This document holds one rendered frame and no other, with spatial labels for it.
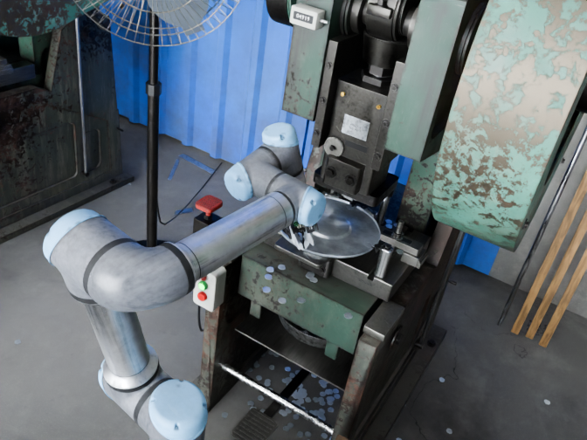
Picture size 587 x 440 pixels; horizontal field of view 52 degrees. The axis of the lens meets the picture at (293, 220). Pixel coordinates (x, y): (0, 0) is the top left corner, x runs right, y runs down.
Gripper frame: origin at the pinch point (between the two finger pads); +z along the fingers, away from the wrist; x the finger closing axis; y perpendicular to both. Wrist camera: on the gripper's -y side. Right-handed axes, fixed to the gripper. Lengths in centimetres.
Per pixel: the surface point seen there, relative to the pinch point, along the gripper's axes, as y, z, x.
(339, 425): 19, 53, -4
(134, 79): -231, 38, -43
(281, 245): -1.5, -0.2, -5.2
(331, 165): -12.3, -12.0, 13.8
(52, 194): -140, 45, -90
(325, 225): -8.3, 3.7, 8.4
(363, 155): -9.2, -14.0, 21.9
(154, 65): -89, -21, -24
